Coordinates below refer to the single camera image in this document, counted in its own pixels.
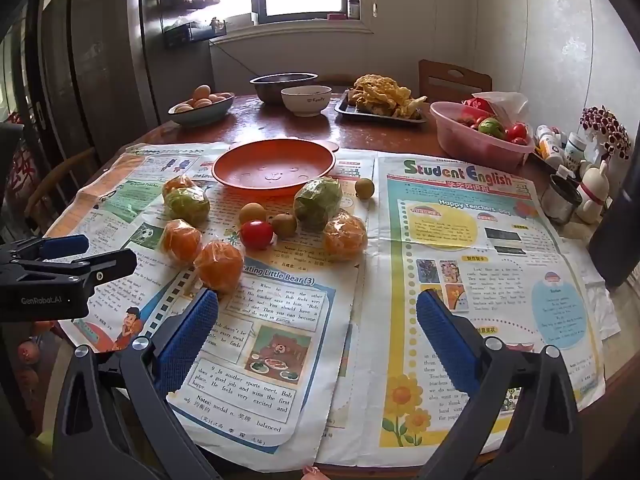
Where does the red patterned cloth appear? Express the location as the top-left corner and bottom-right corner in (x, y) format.
(0, 120), (38, 211)

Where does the red and white flower decoration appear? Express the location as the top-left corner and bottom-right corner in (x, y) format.
(580, 106), (632, 161)

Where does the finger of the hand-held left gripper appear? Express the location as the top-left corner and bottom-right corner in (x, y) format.
(0, 248), (137, 286)
(0, 234), (90, 261)

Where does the black wall rack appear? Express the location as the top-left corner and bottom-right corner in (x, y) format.
(150, 0), (228, 51)

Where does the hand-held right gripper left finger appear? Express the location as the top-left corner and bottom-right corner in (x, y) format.
(52, 287), (221, 480)

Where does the pile of brown eggs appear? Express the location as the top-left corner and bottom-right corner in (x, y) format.
(172, 85), (233, 113)

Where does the white ceramic bowl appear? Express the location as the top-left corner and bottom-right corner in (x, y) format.
(280, 85), (332, 118)

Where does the small white bottle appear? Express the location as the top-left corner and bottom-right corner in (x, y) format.
(535, 125), (563, 166)

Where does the white rabbit figurine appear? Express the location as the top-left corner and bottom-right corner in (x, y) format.
(575, 160), (612, 225)

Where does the dark baking tray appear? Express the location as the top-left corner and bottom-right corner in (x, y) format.
(334, 91), (430, 125)

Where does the teal bowl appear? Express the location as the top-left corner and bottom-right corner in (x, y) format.
(167, 92), (236, 128)

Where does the newspaper with sunflower border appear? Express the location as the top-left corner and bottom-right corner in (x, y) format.
(315, 152), (621, 466)

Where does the white medicine bottle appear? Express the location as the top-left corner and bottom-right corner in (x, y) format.
(564, 132), (588, 166)

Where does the newspaper with cartoon pictures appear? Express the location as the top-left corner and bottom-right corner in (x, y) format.
(47, 142), (373, 461)

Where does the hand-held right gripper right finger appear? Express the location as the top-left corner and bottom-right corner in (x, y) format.
(416, 289), (583, 480)

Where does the small yellow round fruit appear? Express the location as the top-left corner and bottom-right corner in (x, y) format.
(238, 202), (266, 226)

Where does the grey refrigerator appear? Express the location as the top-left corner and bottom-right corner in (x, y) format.
(127, 0), (216, 126)

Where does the green round fruit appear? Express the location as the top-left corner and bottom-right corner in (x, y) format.
(478, 117), (507, 140)

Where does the white plastic bag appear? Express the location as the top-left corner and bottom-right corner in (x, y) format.
(472, 91), (530, 123)

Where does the curved wooden chair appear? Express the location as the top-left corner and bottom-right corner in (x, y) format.
(25, 147), (103, 233)

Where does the orange plastic plate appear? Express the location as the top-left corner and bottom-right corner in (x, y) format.
(211, 138), (340, 198)

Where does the plastic-wrapped green citrus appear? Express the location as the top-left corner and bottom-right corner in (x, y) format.
(165, 186), (211, 228)
(293, 177), (343, 233)

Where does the wooden chair with cutout back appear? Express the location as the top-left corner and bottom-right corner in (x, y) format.
(417, 59), (493, 103)

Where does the pink plastic basin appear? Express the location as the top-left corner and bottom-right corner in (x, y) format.
(430, 101), (536, 173)

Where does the metal bowl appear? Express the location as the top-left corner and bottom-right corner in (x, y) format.
(249, 72), (319, 106)

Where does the pile of fried food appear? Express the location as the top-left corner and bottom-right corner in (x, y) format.
(347, 74), (428, 120)

